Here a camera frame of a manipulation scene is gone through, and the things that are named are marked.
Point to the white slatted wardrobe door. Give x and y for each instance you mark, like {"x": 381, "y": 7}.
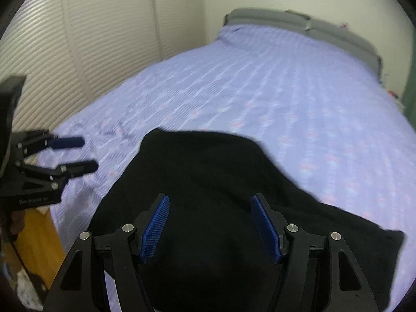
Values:
{"x": 81, "y": 42}

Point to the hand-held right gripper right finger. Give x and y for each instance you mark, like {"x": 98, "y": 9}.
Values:
{"x": 267, "y": 227}

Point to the black pants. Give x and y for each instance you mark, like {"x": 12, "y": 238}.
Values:
{"x": 214, "y": 208}

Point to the person's left hand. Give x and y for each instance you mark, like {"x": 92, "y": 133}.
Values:
{"x": 17, "y": 222}

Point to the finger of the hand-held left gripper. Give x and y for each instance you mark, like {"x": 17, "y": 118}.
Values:
{"x": 81, "y": 167}
{"x": 66, "y": 142}

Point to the lavender patterned bed sheet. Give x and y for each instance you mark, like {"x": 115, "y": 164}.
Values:
{"x": 247, "y": 104}

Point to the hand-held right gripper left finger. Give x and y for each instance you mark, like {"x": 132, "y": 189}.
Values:
{"x": 155, "y": 227}

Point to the grey pillows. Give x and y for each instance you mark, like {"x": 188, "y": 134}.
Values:
{"x": 312, "y": 29}

